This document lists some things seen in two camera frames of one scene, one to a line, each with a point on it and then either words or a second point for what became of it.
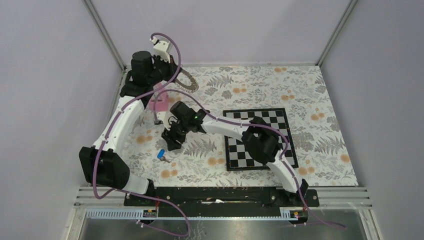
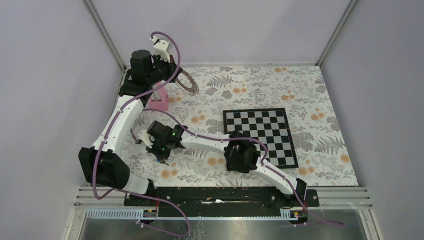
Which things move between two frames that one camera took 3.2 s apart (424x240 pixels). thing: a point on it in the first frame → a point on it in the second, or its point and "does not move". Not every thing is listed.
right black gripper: x=169 y=135 → x=153 y=151
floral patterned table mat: x=322 y=157 does not move
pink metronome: x=162 y=103 does not move
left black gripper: x=172 y=67 does not move
